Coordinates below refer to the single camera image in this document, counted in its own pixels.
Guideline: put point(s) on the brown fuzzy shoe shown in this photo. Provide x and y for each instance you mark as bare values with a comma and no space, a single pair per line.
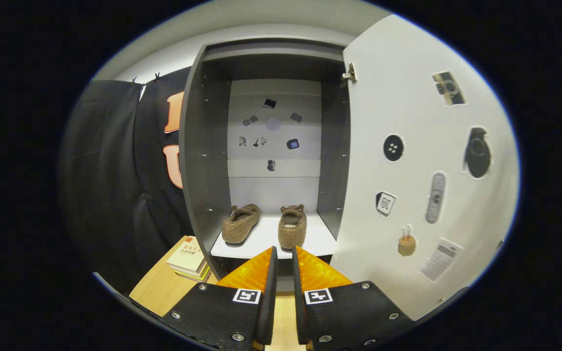
237,229
291,234

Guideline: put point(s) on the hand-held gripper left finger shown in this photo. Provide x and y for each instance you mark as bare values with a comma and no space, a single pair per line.
267,302

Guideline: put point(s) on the metal door hinge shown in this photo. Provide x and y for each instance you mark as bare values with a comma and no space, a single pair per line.
350,74

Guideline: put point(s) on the black backdrop cloth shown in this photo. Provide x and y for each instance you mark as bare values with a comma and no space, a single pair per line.
110,185

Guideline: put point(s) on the dark grey shoe cabinet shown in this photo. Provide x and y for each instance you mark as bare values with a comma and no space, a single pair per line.
203,170

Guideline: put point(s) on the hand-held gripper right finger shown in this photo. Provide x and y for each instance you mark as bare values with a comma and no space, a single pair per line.
299,307

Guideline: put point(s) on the yellow edged book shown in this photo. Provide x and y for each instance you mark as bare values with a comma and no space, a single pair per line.
198,274

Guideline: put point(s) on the beige orange cover book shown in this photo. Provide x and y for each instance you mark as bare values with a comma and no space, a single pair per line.
188,256

